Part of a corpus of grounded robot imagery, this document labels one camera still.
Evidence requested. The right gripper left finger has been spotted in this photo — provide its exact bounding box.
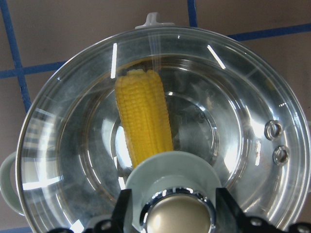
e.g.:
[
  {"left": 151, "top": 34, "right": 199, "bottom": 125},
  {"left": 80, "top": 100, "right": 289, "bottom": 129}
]
[{"left": 49, "top": 189, "right": 133, "bottom": 233}]

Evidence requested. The mint green electric pot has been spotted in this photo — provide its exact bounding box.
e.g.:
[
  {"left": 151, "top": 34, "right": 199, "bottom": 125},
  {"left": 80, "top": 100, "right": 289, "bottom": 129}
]
[{"left": 0, "top": 12, "right": 311, "bottom": 233}]

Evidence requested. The yellow corn cob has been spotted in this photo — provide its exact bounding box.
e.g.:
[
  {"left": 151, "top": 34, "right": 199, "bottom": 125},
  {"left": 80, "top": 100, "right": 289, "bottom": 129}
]
[{"left": 115, "top": 69, "right": 173, "bottom": 167}]

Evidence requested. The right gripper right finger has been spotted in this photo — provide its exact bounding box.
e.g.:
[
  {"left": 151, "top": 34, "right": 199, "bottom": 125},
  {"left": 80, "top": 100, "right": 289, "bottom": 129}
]
[{"left": 215, "top": 188, "right": 311, "bottom": 233}]

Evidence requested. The glass pot lid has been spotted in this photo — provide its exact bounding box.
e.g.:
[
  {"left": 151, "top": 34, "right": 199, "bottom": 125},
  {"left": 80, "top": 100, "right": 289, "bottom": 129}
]
[{"left": 15, "top": 26, "right": 311, "bottom": 233}]

